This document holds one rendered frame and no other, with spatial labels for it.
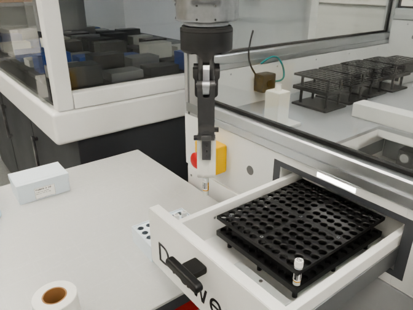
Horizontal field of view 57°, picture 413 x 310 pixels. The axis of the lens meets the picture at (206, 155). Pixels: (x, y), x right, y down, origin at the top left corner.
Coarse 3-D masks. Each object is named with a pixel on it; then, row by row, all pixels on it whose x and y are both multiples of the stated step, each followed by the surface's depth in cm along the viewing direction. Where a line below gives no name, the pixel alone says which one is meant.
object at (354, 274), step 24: (264, 192) 75; (192, 216) 66; (216, 216) 69; (384, 216) 68; (216, 240) 69; (384, 240) 60; (360, 264) 55; (384, 264) 60; (312, 288) 50; (336, 288) 52; (360, 288) 57
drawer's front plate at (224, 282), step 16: (160, 208) 62; (160, 224) 60; (176, 224) 58; (160, 240) 62; (176, 240) 57; (192, 240) 54; (176, 256) 59; (192, 256) 54; (208, 256) 51; (208, 272) 52; (224, 272) 49; (240, 272) 48; (208, 288) 53; (224, 288) 50; (240, 288) 46; (256, 288) 46; (208, 304) 54; (224, 304) 51; (240, 304) 47; (256, 304) 45; (272, 304) 43
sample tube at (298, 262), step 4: (296, 260) 53; (300, 260) 53; (296, 264) 53; (300, 264) 52; (296, 268) 53; (300, 268) 53; (296, 276) 53; (300, 276) 53; (296, 280) 54; (300, 280) 54; (296, 284) 54
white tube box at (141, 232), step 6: (174, 210) 85; (180, 210) 86; (180, 216) 84; (144, 222) 81; (132, 228) 80; (138, 228) 80; (144, 228) 80; (132, 234) 80; (138, 234) 77; (144, 234) 78; (138, 240) 78; (144, 240) 75; (150, 240) 76; (138, 246) 79; (144, 246) 76; (150, 246) 74; (144, 252) 77; (150, 252) 74; (150, 258) 75
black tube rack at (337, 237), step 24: (288, 192) 73; (312, 192) 73; (240, 216) 65; (264, 216) 65; (288, 216) 65; (312, 216) 65; (336, 216) 65; (360, 216) 65; (240, 240) 64; (288, 240) 59; (312, 240) 59; (336, 240) 59; (360, 240) 63; (264, 264) 58; (312, 264) 54; (336, 264) 59; (288, 288) 55
